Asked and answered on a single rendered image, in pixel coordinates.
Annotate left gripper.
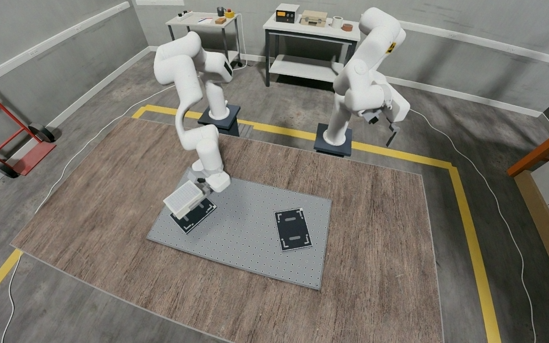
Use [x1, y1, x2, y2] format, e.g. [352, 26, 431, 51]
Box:
[371, 79, 410, 147]

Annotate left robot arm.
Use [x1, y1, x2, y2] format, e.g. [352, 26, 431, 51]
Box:
[323, 7, 406, 146]

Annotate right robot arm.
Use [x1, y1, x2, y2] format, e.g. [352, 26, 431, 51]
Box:
[154, 31, 234, 183]

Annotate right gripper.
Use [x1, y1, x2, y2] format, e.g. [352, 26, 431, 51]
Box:
[188, 159, 231, 211]

